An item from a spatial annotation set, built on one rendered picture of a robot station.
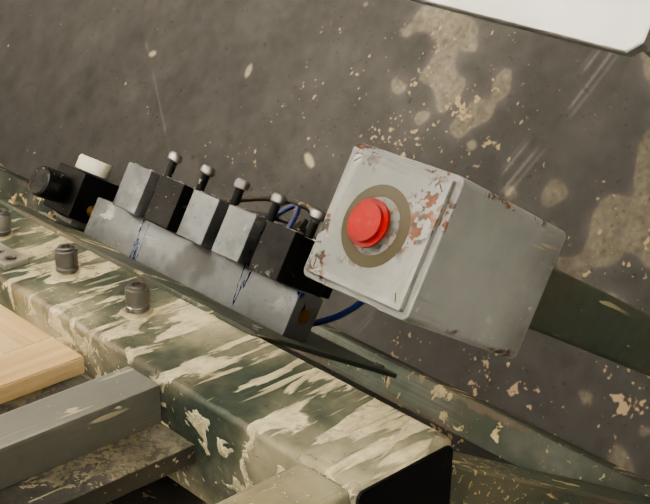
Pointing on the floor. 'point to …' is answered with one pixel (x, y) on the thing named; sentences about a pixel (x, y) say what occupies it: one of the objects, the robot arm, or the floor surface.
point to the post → (599, 324)
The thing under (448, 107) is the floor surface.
